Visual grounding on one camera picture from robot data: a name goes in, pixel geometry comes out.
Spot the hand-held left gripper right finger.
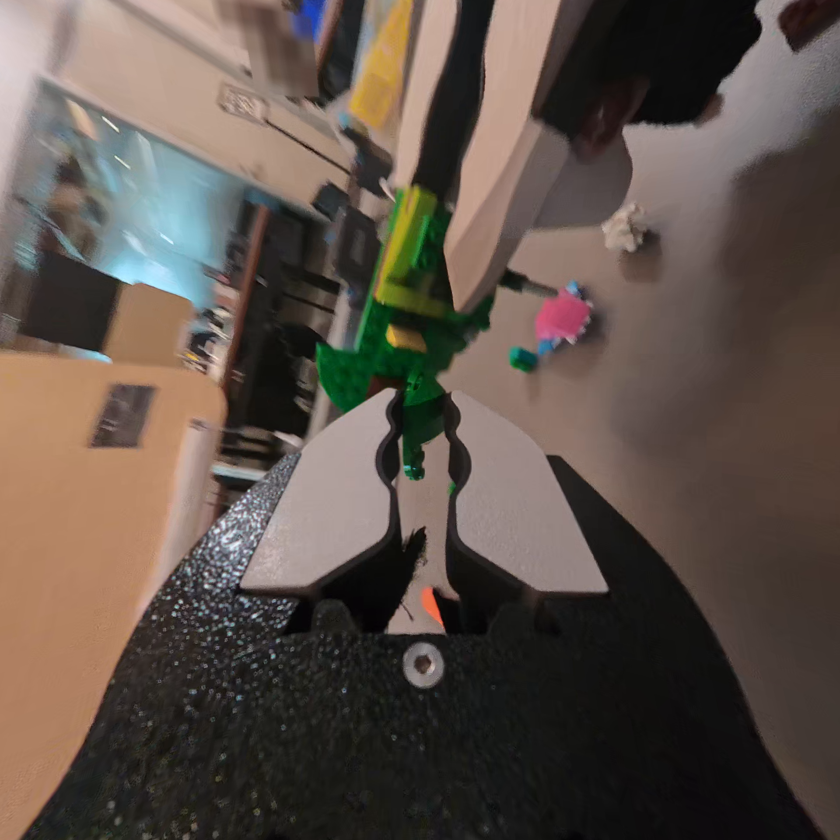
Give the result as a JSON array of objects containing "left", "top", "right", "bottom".
[{"left": 446, "top": 388, "right": 610, "bottom": 599}]

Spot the wooden topped desk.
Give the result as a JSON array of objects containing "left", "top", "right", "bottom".
[{"left": 223, "top": 206, "right": 271, "bottom": 395}]

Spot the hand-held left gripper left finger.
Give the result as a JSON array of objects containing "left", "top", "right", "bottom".
[{"left": 239, "top": 387, "right": 403, "bottom": 599}]

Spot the wall marker sign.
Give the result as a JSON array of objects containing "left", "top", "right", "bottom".
[{"left": 217, "top": 84, "right": 270, "bottom": 122}]

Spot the green lego model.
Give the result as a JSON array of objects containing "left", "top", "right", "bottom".
[{"left": 315, "top": 185, "right": 559, "bottom": 480}]

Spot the yellow lego box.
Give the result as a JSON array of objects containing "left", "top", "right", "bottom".
[{"left": 348, "top": 0, "right": 416, "bottom": 129}]

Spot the large beige board with label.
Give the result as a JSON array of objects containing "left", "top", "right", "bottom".
[{"left": 0, "top": 351, "right": 227, "bottom": 837}]

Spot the dark red lego piece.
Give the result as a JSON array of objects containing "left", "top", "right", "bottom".
[{"left": 777, "top": 0, "right": 840, "bottom": 53}]

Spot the person's right hand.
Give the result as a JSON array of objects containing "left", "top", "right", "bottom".
[{"left": 576, "top": 79, "right": 654, "bottom": 161}]

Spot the beige black board on stand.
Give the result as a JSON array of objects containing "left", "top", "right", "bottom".
[{"left": 20, "top": 256, "right": 198, "bottom": 365}]

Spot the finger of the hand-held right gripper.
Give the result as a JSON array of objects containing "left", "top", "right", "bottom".
[
  {"left": 392, "top": 0, "right": 462, "bottom": 191},
  {"left": 445, "top": 0, "right": 571, "bottom": 315}
]

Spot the pink white lego assembly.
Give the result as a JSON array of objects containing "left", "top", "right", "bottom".
[{"left": 533, "top": 281, "right": 595, "bottom": 355}]

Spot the white flower lego piece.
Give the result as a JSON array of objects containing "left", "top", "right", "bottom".
[{"left": 600, "top": 202, "right": 647, "bottom": 253}]

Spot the blue storage bin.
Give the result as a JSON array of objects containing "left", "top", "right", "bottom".
[{"left": 292, "top": 0, "right": 329, "bottom": 40}]

